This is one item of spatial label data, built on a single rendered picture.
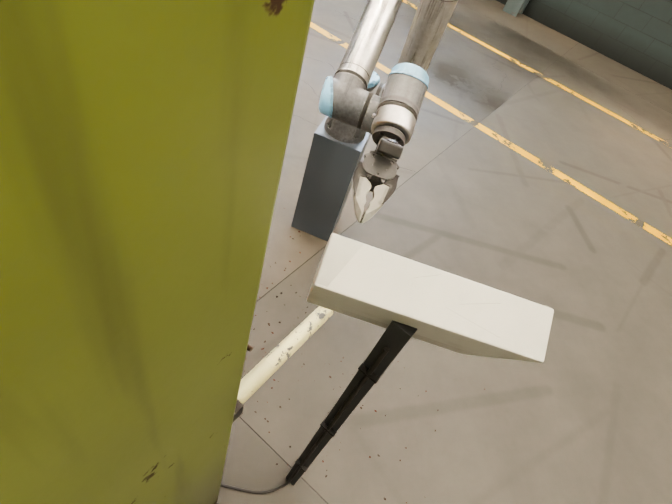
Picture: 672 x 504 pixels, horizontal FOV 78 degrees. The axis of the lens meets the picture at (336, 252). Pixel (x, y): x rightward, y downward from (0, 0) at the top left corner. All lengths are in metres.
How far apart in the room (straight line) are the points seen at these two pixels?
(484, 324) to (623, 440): 1.89
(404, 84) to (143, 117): 0.79
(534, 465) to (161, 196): 1.97
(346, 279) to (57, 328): 0.38
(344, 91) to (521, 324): 0.68
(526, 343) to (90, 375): 0.53
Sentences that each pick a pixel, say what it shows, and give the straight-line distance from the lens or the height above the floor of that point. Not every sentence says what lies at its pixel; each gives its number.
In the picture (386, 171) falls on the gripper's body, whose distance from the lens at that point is 0.86.
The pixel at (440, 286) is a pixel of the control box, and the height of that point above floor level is 1.19.
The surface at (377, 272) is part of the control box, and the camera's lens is 0.58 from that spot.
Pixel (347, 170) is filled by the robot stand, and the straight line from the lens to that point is 1.91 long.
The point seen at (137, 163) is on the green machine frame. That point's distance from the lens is 0.22.
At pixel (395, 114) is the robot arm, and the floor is 1.19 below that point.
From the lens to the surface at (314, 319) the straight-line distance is 1.15.
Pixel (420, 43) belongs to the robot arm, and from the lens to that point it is 1.57.
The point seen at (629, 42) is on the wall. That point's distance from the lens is 7.57.
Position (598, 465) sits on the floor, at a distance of 2.30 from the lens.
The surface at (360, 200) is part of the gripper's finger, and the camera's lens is 0.83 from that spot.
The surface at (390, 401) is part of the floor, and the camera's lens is 1.85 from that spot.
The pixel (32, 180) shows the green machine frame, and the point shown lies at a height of 1.48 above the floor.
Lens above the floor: 1.61
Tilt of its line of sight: 47 degrees down
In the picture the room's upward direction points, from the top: 21 degrees clockwise
